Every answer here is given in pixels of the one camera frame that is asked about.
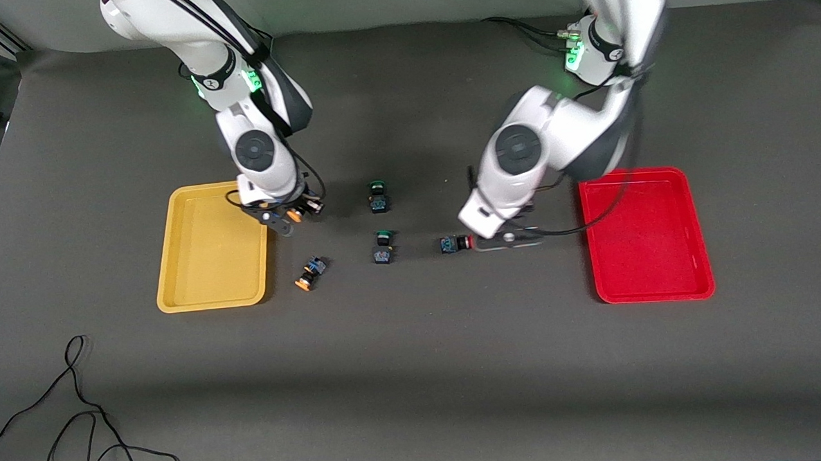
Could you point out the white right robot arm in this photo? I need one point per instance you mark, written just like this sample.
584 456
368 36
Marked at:
254 151

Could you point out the orange-yellow push button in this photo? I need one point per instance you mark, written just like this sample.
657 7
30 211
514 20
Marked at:
310 273
295 215

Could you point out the red plastic tray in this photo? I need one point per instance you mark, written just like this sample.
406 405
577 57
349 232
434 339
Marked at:
643 238

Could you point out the green push button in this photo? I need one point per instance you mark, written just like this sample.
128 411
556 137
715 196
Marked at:
379 203
384 252

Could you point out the dark grey table cloth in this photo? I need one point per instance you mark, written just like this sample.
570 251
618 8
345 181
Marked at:
416 369

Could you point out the yellow plastic tray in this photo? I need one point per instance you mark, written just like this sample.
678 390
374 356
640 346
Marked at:
210 253

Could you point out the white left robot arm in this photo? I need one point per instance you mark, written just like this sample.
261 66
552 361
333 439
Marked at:
518 149

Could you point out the red mushroom push button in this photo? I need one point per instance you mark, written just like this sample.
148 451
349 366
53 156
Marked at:
455 244

